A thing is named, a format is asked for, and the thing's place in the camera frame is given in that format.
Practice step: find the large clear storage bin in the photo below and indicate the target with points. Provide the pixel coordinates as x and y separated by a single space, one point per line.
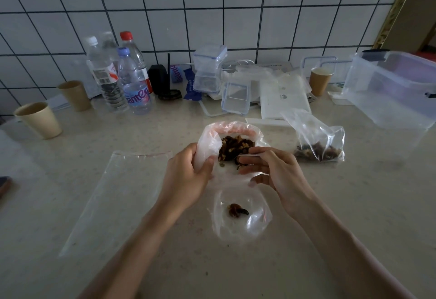
391 91

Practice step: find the dark blue snack packet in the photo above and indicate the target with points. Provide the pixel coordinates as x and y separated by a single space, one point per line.
190 86

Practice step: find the empty clear plastic bottle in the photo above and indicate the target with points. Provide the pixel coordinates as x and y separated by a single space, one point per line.
109 48

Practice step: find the large flat clear plastic bag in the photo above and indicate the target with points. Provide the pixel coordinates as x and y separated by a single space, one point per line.
119 203

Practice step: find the pale paper cup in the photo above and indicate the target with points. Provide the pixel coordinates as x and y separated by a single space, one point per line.
41 121

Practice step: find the white router box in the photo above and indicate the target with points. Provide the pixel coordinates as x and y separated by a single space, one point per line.
284 103

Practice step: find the small blue printed packet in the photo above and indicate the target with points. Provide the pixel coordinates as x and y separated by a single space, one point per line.
176 73

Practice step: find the black box device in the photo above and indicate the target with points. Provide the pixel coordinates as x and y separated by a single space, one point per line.
157 79

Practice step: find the person's left thumb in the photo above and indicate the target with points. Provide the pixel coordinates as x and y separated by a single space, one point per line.
207 169

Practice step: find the dried brown food piece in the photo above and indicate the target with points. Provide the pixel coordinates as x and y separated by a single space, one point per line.
235 210

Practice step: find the small open clear plastic bag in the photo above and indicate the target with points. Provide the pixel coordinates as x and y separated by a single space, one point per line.
253 227

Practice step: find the person's left hand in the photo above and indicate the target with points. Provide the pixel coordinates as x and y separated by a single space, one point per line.
182 179

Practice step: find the clear bag with pink rim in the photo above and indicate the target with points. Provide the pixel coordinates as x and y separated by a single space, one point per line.
209 144

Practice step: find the clear zip bag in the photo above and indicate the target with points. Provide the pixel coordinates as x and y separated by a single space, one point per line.
310 128

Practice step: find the clear lidded food container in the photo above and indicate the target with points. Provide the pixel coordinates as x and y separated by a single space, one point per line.
206 81
209 57

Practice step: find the brown paper cup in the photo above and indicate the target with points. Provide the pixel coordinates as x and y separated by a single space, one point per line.
75 96
319 82

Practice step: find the white cap water bottle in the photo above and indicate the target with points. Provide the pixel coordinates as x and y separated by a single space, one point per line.
104 77

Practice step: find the blue cap water bottle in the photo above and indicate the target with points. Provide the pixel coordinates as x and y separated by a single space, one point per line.
136 91

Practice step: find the dried pieces in zip bag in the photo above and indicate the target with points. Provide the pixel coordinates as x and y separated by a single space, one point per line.
318 152

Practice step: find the flat white lid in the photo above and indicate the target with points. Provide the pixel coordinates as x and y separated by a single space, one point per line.
265 121

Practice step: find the person's right middle finger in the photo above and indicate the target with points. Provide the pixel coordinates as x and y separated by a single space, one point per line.
253 159

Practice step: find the person's right forearm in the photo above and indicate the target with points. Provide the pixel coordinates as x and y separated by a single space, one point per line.
344 261

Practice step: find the red cap water bottle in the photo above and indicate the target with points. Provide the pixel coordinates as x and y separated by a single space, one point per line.
135 52

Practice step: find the pile of dried food pieces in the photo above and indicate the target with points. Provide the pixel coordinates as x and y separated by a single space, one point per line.
233 147

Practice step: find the person's left forearm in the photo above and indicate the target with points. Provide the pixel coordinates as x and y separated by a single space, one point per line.
136 258

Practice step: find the person's right thumb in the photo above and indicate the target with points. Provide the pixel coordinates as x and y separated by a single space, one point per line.
260 180

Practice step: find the clear open food container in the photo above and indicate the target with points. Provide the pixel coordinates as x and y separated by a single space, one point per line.
236 98

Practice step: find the gold door frame trim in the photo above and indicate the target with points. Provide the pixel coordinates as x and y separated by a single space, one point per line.
397 6

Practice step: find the person's right hand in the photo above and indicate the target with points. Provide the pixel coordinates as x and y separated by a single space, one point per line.
289 179

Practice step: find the dried dark food piece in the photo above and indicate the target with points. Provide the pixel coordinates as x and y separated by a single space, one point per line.
241 164

